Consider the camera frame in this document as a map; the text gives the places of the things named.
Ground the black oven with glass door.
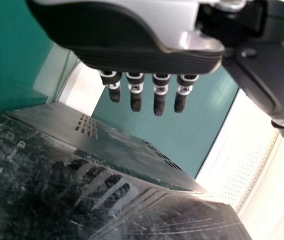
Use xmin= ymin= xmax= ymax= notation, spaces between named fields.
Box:
xmin=0 ymin=101 xmax=254 ymax=240

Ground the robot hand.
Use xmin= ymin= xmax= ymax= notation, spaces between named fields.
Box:
xmin=26 ymin=0 xmax=284 ymax=140

